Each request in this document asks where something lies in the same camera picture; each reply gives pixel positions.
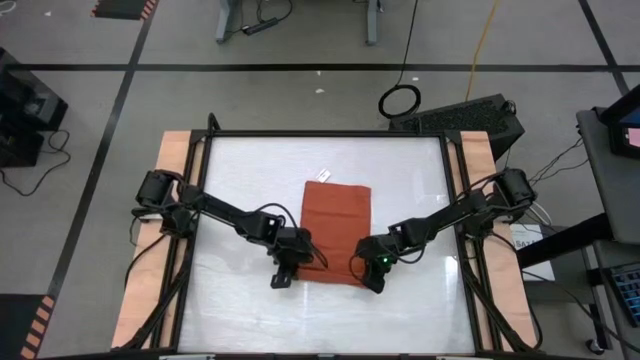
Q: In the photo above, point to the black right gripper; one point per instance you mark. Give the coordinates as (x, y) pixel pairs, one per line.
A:
(375, 255)

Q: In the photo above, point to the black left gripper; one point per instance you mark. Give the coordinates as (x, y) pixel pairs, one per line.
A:
(295, 250)

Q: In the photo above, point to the orange cloth towel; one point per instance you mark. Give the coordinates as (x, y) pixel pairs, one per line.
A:
(335, 220)

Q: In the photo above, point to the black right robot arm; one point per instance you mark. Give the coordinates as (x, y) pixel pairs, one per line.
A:
(450, 215)

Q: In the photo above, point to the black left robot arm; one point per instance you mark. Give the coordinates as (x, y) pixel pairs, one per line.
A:
(225, 210)

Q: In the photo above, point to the plywood table side board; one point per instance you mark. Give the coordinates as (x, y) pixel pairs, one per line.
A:
(170, 150)
(477, 150)

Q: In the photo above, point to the white paper sheet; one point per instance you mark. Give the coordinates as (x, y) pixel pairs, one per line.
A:
(535, 260)

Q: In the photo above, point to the black computer tower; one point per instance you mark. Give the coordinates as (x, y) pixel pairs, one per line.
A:
(460, 117)

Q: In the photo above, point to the black power strip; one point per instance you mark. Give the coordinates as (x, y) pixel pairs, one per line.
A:
(260, 26)

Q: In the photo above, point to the grey desk leg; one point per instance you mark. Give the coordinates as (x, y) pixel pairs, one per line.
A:
(226, 25)
(371, 25)

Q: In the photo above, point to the grey side table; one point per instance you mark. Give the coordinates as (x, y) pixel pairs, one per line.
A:
(610, 190)

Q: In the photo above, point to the backlit black keyboard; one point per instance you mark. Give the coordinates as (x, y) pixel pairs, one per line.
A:
(629, 295)

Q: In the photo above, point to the black framed monitor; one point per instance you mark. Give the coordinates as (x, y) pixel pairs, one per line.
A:
(617, 145)

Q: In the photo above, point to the black orange striped floor mat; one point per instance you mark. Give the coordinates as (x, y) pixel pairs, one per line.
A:
(15, 325)
(120, 9)

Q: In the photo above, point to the black equipment box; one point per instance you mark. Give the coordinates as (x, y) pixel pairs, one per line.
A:
(25, 105)

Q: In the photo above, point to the black metal table frame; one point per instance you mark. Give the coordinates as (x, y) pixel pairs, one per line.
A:
(325, 133)

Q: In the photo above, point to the black side table frame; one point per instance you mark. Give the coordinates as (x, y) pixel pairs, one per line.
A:
(565, 242)

